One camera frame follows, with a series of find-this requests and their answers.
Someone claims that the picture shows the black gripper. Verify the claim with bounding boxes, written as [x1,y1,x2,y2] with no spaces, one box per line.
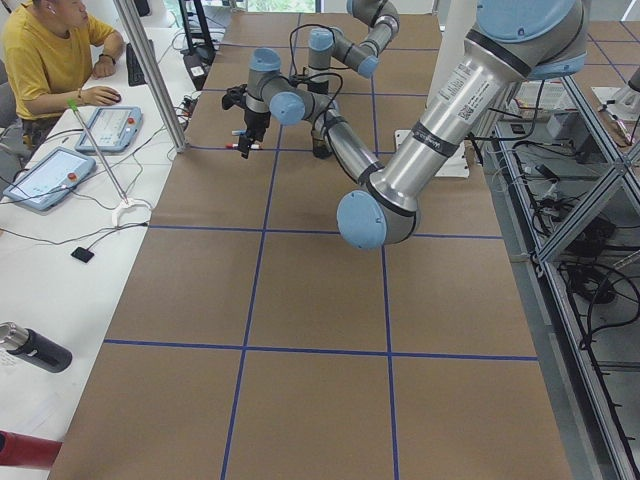
[237,108,271,159]

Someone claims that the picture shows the red pen white body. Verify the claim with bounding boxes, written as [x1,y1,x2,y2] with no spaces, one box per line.
[225,143,262,150]

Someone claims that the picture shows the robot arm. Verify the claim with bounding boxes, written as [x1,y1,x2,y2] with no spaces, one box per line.
[222,1,590,249]
[308,0,400,94]

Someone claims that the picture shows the black mesh pen holder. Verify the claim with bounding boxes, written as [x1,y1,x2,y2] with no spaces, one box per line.
[311,130,332,159]

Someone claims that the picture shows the upper teach pendant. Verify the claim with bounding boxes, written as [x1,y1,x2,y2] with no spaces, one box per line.
[83,106,143,154]

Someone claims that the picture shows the teach pendant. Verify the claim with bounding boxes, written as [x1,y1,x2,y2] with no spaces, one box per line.
[83,106,143,154]
[3,147,96,213]

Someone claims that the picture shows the metal rod green tip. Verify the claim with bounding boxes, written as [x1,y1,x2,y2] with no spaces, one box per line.
[67,100,129,204]

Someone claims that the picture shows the lower teach pendant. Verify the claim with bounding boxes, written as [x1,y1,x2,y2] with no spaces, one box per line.
[3,147,96,213]

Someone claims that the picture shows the small black square pad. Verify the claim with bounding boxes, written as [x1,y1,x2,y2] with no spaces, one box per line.
[71,247,95,263]

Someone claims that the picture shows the person in yellow shirt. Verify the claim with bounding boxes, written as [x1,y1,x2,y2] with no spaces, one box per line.
[2,1,124,150]

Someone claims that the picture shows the black cylinder bottle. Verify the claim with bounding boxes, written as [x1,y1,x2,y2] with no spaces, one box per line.
[1,322,73,373]

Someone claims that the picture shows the red cylinder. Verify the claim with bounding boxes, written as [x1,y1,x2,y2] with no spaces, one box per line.
[1,431,63,470]

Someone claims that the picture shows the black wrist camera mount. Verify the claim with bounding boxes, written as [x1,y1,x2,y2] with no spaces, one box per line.
[221,84,247,110]

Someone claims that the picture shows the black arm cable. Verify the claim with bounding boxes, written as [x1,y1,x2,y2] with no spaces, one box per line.
[294,89,351,146]
[288,24,346,109]

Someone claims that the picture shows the aluminium frame post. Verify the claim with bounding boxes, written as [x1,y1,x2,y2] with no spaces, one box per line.
[114,0,187,153]

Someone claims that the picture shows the aluminium frame rail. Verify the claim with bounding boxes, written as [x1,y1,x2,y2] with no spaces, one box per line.
[479,74,640,480]

